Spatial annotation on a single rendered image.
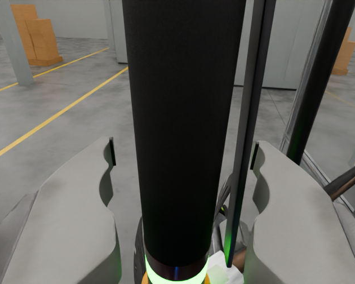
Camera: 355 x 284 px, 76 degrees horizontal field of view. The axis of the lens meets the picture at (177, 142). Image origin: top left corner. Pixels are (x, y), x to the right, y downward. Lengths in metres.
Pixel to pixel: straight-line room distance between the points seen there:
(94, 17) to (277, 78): 10.27
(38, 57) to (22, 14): 1.14
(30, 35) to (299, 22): 7.11
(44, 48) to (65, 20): 6.48
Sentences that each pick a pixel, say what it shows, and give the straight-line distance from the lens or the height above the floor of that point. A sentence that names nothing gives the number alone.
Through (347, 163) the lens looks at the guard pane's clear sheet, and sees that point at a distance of 1.22.
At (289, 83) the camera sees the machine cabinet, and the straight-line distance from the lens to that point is 6.00.
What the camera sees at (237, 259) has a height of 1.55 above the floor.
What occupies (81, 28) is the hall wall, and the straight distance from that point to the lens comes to 14.24.
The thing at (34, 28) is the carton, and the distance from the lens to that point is 8.34.
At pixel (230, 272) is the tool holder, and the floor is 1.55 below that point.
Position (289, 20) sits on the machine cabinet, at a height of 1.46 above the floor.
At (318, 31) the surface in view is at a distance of 1.51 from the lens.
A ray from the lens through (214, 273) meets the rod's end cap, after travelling 0.20.
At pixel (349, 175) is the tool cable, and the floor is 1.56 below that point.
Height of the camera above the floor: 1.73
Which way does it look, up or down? 32 degrees down
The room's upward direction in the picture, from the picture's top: 1 degrees clockwise
